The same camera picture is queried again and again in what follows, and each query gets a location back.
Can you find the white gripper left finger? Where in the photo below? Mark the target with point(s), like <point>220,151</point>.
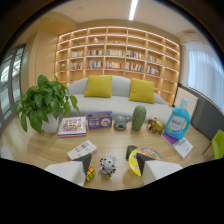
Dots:
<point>68,170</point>

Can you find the green potted plant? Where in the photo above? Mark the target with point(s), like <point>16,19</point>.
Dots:
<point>43,100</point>

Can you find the white radiator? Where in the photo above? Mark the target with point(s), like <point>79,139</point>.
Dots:
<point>186,101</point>

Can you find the wooden bookshelf wall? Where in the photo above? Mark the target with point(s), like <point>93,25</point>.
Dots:
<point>116,58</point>

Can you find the purple and white book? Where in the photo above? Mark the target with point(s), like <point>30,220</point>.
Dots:
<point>179,144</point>

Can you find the colourful puzzle cube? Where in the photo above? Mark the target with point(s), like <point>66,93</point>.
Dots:
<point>90,174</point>

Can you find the green cactus ornament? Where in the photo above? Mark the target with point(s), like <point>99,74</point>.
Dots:
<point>138,118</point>

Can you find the ceiling light strip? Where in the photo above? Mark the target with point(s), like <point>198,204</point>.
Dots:
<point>133,9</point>

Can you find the golden animal figurine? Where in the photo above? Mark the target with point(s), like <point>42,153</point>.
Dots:
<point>155,125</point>

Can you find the white window curtain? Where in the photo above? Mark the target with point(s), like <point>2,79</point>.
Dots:
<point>206,75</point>

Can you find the yellow cushion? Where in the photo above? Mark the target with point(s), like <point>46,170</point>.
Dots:
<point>142,90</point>
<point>98,86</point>

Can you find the colourful picture book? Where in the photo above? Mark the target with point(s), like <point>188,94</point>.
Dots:
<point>72,126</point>

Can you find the grey elephant figurine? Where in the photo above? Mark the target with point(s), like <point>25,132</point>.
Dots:
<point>121,122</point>

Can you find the green chair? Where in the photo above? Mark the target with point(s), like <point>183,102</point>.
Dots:
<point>217,144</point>

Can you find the blue detergent bottle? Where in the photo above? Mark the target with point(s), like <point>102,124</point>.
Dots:
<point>177,121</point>

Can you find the purple box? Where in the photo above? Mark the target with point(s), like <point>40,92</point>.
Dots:
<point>99,120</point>

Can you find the grey sofa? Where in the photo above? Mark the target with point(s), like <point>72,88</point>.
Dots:
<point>118,100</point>

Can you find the white spiky toy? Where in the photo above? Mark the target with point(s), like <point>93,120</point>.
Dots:
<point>108,165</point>

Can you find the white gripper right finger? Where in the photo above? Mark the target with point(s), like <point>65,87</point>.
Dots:
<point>156,169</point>

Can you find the white plant pot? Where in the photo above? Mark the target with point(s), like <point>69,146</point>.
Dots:
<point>50,124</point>

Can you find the white small booklet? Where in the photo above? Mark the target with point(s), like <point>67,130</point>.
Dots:
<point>81,149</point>

